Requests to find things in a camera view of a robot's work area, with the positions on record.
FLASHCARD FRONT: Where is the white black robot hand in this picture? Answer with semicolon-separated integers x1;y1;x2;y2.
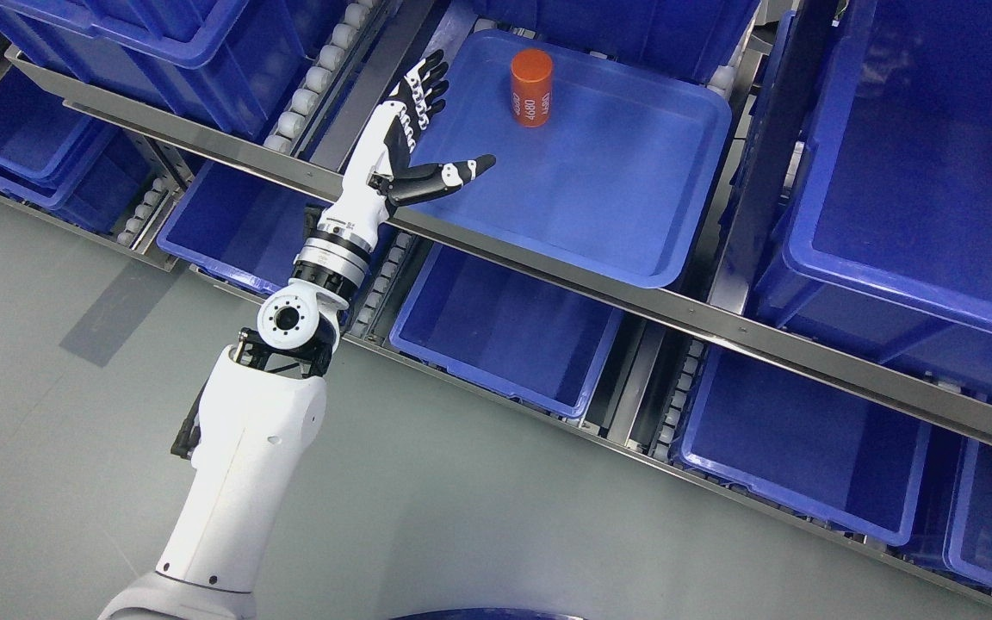
316;48;497;237

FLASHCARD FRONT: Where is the orange cylindrical capacitor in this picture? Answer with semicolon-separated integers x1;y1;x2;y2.
509;47;554;128

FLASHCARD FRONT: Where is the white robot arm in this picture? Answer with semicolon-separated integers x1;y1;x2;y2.
98;200;388;619

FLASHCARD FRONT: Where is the lower blue bin left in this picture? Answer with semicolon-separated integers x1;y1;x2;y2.
158;161;328;297

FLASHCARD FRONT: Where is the blue bin top left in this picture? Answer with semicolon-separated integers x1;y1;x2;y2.
0;1;347;139

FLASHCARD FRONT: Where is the lower blue bin centre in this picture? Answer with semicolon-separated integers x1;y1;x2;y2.
389;245;623;419

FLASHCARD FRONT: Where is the shallow blue tray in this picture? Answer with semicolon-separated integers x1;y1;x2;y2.
413;30;731;288

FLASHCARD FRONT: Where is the stacked blue bins far left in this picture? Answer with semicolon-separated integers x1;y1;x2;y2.
0;71;154;234

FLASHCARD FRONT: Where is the large blue bin right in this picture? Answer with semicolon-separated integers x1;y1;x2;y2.
748;1;992;403

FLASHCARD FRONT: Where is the metal shelf rack frame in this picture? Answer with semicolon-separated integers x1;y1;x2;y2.
0;0;992;620

